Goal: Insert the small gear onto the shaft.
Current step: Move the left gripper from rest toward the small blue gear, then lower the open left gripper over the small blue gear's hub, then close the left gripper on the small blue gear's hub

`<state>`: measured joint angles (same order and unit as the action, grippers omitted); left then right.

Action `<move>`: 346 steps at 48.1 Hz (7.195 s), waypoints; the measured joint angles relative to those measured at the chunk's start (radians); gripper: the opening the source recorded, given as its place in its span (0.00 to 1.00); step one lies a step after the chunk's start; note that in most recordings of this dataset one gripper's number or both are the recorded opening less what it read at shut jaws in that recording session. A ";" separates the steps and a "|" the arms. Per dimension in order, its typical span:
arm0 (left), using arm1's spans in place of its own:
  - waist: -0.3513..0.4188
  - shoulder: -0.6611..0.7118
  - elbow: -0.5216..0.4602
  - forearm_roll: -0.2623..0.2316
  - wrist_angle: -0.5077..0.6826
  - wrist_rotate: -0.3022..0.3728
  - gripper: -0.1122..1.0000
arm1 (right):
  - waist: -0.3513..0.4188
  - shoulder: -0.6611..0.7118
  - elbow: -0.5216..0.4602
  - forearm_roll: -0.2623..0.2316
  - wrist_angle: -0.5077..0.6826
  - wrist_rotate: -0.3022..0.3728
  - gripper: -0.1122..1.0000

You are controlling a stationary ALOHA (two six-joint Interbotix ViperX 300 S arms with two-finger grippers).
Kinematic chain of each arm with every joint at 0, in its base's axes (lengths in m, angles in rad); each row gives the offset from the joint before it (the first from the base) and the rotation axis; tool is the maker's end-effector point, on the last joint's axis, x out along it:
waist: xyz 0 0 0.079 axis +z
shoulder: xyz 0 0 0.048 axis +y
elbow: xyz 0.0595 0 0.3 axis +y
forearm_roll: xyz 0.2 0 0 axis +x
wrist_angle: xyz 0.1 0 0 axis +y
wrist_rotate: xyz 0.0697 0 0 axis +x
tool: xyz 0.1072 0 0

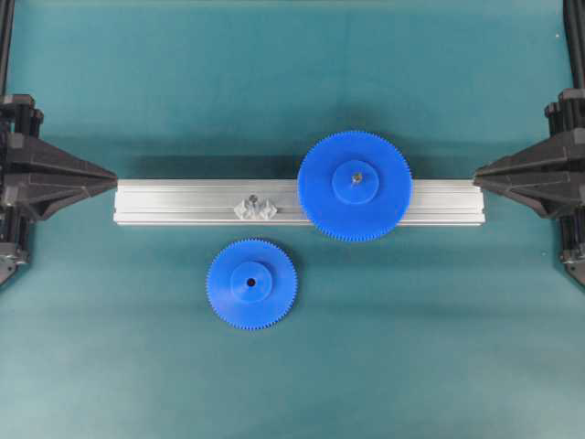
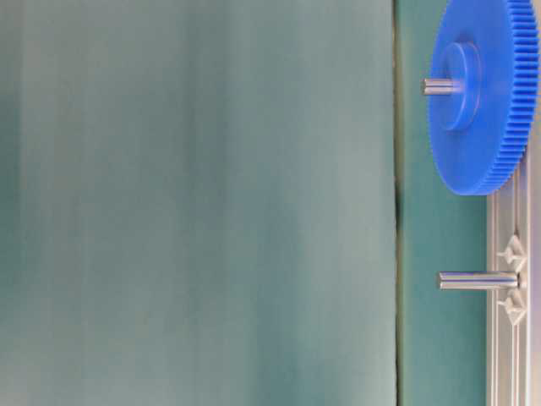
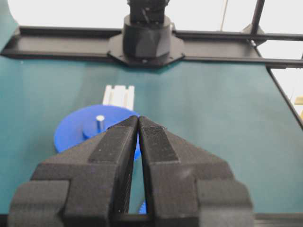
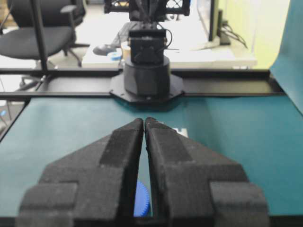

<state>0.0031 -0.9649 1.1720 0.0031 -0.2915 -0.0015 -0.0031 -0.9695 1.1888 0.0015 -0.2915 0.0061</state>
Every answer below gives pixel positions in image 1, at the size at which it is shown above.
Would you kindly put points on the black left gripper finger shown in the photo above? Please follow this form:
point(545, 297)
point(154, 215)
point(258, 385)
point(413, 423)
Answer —
point(28, 154)
point(40, 197)

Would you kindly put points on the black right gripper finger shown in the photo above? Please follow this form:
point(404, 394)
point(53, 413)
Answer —
point(550, 199)
point(557, 153)

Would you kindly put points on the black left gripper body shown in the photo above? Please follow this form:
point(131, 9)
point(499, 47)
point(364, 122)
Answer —
point(20, 119)

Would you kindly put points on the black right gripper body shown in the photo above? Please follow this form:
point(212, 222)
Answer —
point(565, 115)

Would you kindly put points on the small blue plastic gear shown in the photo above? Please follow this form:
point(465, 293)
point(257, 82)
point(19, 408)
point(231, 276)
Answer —
point(251, 284)

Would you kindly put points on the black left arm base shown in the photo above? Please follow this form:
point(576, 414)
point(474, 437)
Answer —
point(8, 261)

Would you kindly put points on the steel shaft of large gear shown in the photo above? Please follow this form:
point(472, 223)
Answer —
point(356, 178)

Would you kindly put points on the large blue plastic gear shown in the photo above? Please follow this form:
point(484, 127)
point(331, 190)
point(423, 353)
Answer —
point(354, 213)

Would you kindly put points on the teal table mat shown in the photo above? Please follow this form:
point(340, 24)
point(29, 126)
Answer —
point(429, 332)

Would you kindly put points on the aluminium extrusion rail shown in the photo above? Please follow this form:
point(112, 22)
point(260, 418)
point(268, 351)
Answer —
point(211, 202)

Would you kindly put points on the black right frame post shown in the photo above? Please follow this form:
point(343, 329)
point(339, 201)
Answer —
point(573, 18)

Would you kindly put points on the black frame post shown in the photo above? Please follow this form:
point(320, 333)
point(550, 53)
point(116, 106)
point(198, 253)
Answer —
point(7, 10)
point(573, 18)

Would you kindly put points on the black left frame post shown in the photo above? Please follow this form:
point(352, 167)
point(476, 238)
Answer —
point(7, 10)

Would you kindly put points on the small steel shaft with bracket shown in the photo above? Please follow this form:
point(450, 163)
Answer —
point(253, 208)

